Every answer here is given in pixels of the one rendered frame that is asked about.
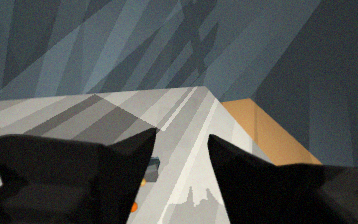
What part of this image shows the clear blue wall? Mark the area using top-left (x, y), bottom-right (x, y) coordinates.
top-left (148, 157), bottom-right (160, 168)

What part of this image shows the translucent orange ball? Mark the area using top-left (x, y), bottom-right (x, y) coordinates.
top-left (140, 178), bottom-right (146, 187)

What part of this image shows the clear l-shaped glass wall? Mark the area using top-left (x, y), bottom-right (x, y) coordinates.
top-left (145, 163), bottom-right (159, 174)

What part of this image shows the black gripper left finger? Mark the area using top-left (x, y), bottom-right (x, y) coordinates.
top-left (0, 128), bottom-right (156, 224)

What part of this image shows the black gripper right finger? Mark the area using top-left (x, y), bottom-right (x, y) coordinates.
top-left (207, 134), bottom-right (358, 224)

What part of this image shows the brown ball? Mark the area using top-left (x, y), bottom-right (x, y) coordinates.
top-left (131, 203), bottom-right (138, 212)

